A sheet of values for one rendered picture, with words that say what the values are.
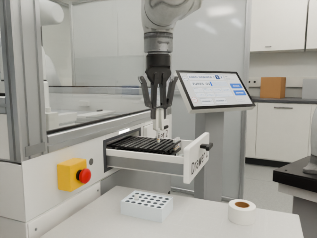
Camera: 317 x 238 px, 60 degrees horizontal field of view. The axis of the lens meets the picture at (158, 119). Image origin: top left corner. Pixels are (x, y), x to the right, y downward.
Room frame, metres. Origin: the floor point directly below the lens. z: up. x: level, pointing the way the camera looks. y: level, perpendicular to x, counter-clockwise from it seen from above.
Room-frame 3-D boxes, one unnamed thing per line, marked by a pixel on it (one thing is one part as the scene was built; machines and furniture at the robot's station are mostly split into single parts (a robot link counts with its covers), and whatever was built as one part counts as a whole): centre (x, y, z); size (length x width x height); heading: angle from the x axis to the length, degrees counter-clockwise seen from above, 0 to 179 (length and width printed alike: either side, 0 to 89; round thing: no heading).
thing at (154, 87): (0.86, 0.01, 1.09); 0.04 x 0.01 x 0.11; 22
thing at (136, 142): (1.00, 0.05, 0.87); 0.22 x 0.18 x 0.06; 68
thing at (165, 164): (1.00, 0.06, 0.86); 0.40 x 0.26 x 0.06; 68
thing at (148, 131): (1.32, 0.00, 0.87); 0.29 x 0.02 x 0.11; 158
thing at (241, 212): (0.69, -0.22, 0.78); 0.07 x 0.07 x 0.04
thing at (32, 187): (1.25, 0.56, 0.87); 1.02 x 0.95 x 0.14; 158
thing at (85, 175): (0.71, 0.20, 0.88); 0.04 x 0.03 x 0.04; 158
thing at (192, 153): (0.93, -0.14, 0.87); 0.29 x 0.02 x 0.11; 158
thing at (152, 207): (0.73, 0.03, 0.78); 0.12 x 0.08 x 0.04; 67
